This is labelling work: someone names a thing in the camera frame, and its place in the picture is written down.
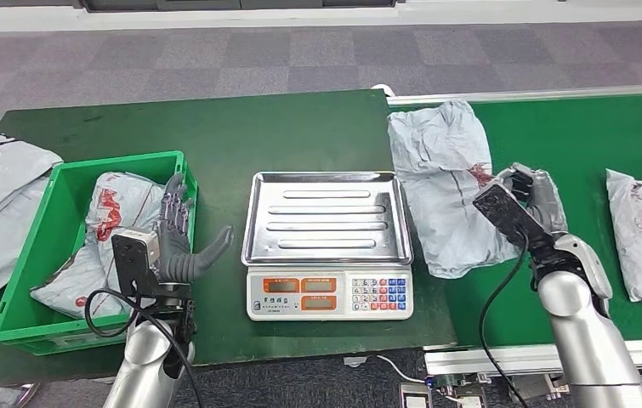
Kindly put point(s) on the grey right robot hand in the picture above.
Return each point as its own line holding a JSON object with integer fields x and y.
{"x": 546, "y": 202}

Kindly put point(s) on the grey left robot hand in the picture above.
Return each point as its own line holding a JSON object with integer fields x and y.
{"x": 177, "y": 264}

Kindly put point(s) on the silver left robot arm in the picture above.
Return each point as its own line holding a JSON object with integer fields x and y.
{"x": 146, "y": 360}

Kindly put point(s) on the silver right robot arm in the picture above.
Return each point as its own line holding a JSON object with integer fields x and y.
{"x": 585, "y": 338}

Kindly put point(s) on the green conveyor belt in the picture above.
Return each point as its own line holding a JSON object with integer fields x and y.
{"x": 580, "y": 141}

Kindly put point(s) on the white conveyor end cap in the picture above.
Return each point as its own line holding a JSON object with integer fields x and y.
{"x": 382, "y": 89}

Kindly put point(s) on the white electronic scale steel tray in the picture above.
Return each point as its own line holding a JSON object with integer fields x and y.
{"x": 326, "y": 293}

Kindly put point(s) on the green plastic crate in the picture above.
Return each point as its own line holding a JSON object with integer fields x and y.
{"x": 16, "y": 293}

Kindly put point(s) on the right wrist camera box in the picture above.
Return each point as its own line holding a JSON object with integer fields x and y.
{"x": 503, "y": 211}

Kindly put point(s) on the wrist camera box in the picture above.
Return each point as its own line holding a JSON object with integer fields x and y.
{"x": 503, "y": 211}
{"x": 132, "y": 262}

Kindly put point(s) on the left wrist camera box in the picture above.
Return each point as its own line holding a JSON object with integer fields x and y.
{"x": 132, "y": 262}

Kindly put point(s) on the aluminium conveyor side rail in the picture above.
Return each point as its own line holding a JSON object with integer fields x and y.
{"x": 551, "y": 93}
{"x": 495, "y": 357}

